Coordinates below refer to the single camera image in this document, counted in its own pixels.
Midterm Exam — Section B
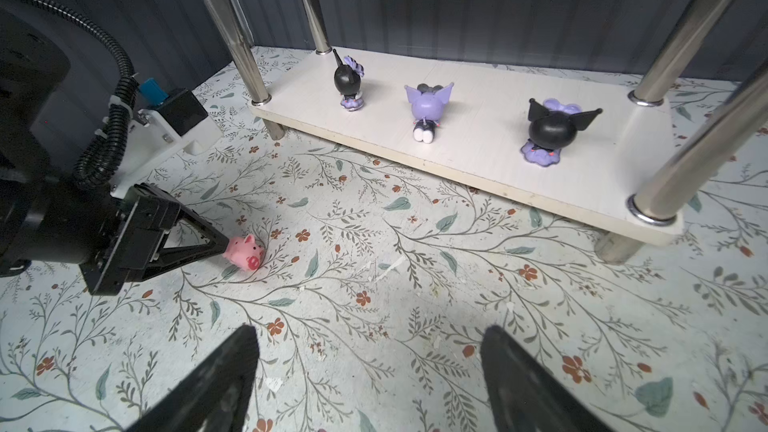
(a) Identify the white two-tier shelf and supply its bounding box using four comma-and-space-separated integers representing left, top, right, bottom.
203, 0, 767, 263

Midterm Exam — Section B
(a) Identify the dark purple toy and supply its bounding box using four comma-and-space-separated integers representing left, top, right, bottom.
333, 49, 365, 111

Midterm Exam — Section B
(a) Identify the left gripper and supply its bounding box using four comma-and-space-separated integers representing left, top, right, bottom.
80, 184, 229, 296

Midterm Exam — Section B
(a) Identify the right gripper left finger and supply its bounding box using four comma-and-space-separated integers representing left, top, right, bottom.
129, 325, 260, 431

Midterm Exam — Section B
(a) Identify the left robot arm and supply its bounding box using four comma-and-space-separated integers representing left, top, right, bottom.
1, 0, 228, 296

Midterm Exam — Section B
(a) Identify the purple striped toy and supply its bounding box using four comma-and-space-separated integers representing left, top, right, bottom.
520, 98, 603, 168

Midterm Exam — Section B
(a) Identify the floral patterned mat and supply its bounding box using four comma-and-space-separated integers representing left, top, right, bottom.
1, 61, 767, 431

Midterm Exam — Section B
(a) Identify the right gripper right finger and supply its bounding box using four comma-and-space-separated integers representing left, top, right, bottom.
480, 325, 610, 432

